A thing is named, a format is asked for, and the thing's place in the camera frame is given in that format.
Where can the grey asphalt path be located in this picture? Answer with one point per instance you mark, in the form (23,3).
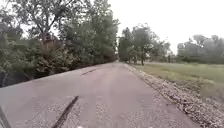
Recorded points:
(110,96)

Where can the group of trees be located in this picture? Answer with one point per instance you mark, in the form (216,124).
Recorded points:
(141,41)

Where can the wood of green trees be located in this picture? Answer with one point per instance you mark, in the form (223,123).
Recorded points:
(73,46)

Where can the grass field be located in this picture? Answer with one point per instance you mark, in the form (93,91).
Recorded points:
(186,73)

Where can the gravel strip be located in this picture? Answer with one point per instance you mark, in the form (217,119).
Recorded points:
(186,100)

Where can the distant row of trees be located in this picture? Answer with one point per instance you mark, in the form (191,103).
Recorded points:
(203,50)

